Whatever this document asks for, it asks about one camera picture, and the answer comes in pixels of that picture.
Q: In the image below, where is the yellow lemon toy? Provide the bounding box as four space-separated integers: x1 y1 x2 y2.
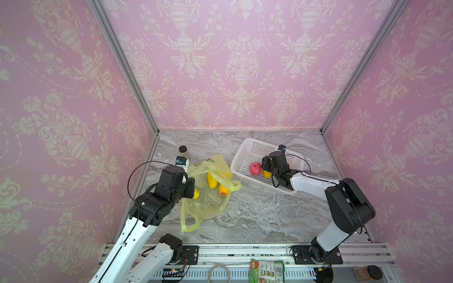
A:
193 189 200 199

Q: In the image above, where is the yellow corn cob toy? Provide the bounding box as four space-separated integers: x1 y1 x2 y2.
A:
206 173 218 189

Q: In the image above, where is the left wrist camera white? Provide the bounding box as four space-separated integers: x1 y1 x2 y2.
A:
175 156 189 173

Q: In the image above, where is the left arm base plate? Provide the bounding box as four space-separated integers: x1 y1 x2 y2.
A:
169 245 199 266

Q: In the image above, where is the white plastic basket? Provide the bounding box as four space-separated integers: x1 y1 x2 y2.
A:
230 138 311 195

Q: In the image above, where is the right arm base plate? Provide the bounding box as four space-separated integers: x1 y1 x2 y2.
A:
290 245 343 265

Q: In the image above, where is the small circuit board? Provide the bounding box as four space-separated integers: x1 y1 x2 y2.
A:
162 268 185 278

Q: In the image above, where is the yellow banana toy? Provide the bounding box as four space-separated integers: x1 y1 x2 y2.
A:
262 170 272 179

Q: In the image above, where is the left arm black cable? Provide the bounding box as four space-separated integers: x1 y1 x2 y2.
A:
127 160 177 202

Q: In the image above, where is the grey cable loop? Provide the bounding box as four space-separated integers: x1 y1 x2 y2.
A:
207 263 231 283

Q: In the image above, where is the green snack packet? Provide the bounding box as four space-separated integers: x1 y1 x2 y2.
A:
249 259 284 283

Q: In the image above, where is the orange yellow mango toy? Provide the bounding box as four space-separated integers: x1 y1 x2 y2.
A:
218 185 230 196

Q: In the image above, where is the yellow-green plastic bag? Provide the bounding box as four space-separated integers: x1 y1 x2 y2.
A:
180 154 243 233

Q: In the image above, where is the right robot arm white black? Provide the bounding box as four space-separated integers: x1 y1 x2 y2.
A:
262 150 376 264

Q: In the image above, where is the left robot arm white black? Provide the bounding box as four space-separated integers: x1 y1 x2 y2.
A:
91 165 195 283

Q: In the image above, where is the pink dragon fruit toy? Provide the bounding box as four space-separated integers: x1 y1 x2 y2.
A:
249 162 262 176

